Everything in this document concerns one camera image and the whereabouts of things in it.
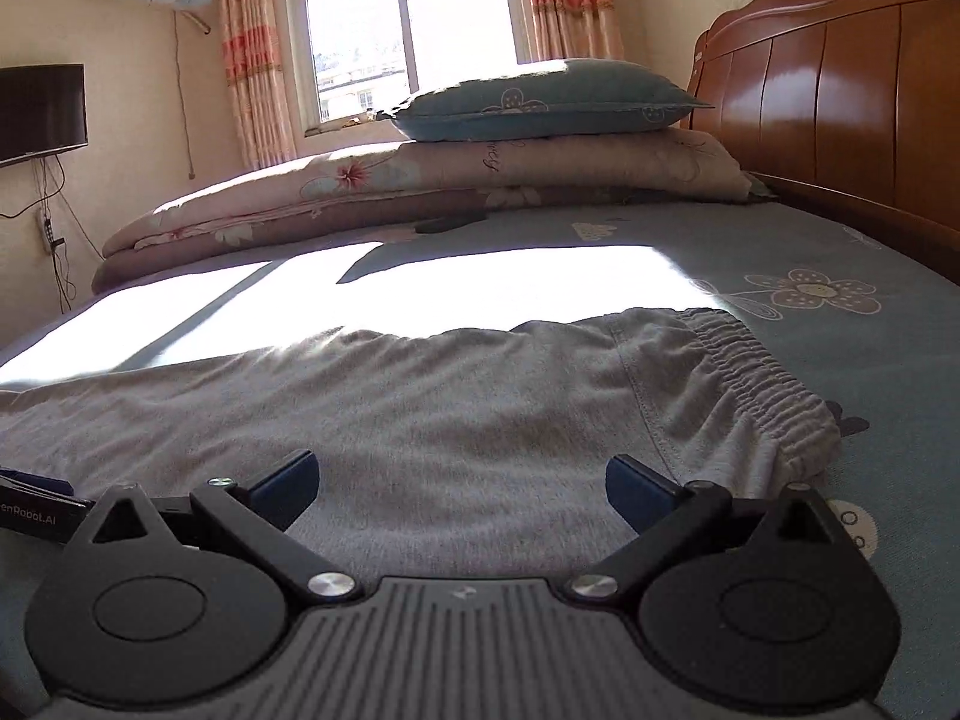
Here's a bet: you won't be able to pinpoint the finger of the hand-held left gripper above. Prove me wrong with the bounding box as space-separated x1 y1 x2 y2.
0 469 73 498

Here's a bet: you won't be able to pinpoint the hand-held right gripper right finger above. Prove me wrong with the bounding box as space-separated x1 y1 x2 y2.
568 454 857 604

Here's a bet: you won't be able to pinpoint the bed with teal patterned sheet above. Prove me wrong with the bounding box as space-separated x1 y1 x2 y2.
0 199 960 720

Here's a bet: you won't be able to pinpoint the wooden bed headboard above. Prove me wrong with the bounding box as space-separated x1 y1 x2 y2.
686 0 960 287

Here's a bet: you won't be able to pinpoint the black television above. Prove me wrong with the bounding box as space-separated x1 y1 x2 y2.
0 64 89 165

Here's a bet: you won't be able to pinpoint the pink patterned curtain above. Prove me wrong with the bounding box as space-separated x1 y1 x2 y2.
510 0 628 65
214 0 298 170

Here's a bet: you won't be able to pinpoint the teal pillow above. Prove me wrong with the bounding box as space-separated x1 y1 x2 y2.
375 58 716 143

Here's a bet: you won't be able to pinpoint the grey sweatpants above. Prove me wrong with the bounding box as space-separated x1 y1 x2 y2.
0 306 843 587

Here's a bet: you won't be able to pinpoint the window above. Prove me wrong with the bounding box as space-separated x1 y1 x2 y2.
285 0 542 140

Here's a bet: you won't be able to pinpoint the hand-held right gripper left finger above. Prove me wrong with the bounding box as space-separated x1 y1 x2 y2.
71 450 359 604

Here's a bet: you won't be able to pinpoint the folded pink floral quilt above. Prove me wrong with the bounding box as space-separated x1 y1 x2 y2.
91 126 755 295

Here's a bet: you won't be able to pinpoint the wall power strip with cables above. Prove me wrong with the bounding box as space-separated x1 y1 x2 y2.
0 157 80 302

